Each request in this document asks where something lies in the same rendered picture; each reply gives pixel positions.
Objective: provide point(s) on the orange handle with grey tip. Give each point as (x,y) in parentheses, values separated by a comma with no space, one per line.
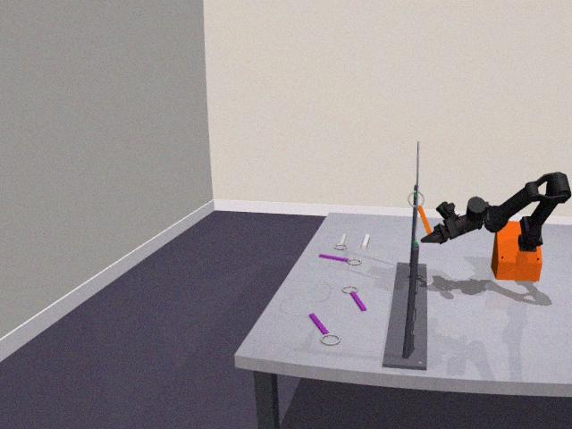
(421,211)

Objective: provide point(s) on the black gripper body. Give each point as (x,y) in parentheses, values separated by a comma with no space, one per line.
(455,228)

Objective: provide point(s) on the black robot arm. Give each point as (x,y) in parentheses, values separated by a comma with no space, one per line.
(495,218)

